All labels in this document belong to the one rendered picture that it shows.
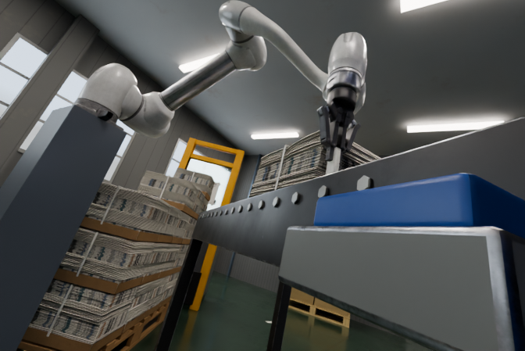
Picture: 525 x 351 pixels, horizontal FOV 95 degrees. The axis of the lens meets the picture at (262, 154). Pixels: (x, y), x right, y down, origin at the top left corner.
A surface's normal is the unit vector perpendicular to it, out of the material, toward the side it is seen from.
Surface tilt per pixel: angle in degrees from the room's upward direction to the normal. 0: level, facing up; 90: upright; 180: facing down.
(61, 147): 90
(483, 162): 90
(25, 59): 90
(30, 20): 90
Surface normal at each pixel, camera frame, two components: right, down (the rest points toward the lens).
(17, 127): 0.84, 0.00
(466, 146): -0.89, -0.35
